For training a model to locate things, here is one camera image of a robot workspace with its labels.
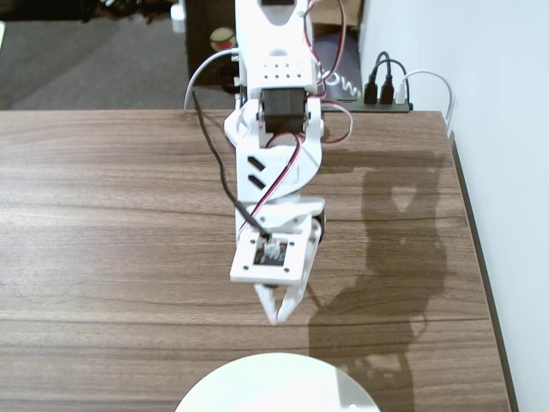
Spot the round yellow red object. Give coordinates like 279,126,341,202
208,27,237,53

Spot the wrist camera on white mount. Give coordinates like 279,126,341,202
229,231,311,286

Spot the small white box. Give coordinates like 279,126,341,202
170,3,188,33

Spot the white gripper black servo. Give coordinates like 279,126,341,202
233,195,329,325

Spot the black camera cable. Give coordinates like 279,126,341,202
190,90,273,241

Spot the black power strip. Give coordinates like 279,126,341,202
322,96,415,113

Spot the red white black servo cable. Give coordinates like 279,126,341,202
248,131,305,229
299,0,348,94

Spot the white round plate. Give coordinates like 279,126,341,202
173,352,381,412

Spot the white plug with cable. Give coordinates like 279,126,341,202
395,69,455,130

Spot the black cabinet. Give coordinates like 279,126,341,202
184,0,238,94

